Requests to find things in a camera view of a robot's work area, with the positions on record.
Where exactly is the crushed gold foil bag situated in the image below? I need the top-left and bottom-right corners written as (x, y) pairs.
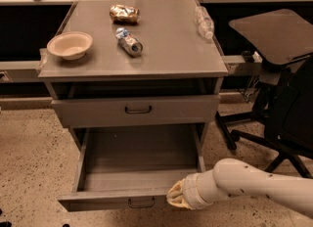
top-left (110, 4), bottom-right (140, 23)

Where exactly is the white paper bowl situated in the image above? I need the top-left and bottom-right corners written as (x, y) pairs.
top-left (47, 31), bottom-right (93, 61)

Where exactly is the grey top drawer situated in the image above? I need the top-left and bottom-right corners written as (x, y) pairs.
top-left (52, 95), bottom-right (220, 128)

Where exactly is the silver soda can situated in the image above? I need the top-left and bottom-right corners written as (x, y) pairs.
top-left (115, 27), bottom-right (143, 57)

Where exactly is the black office chair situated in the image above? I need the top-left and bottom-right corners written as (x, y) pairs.
top-left (231, 57), bottom-right (313, 178)

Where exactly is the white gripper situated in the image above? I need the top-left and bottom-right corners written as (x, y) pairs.
top-left (166, 171), bottom-right (215, 210)

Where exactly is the clear plastic water bottle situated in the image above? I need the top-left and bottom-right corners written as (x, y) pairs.
top-left (195, 6), bottom-right (214, 39)

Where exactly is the grey drawer cabinet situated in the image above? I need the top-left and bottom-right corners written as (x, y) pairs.
top-left (37, 0), bottom-right (229, 151)

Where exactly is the grey drawer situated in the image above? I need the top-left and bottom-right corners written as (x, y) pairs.
top-left (52, 95), bottom-right (220, 128)
top-left (59, 124), bottom-right (205, 211)

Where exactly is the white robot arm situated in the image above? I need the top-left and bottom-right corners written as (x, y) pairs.
top-left (166, 159), bottom-right (313, 218)

